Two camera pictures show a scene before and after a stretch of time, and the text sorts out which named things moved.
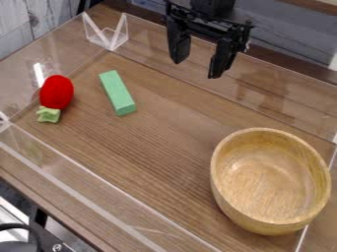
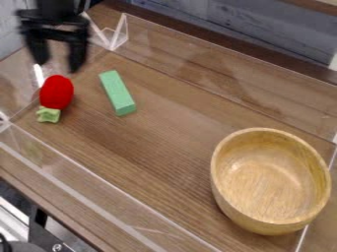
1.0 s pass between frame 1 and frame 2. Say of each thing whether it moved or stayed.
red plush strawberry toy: stayed
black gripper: moved
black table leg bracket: stayed
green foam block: stayed
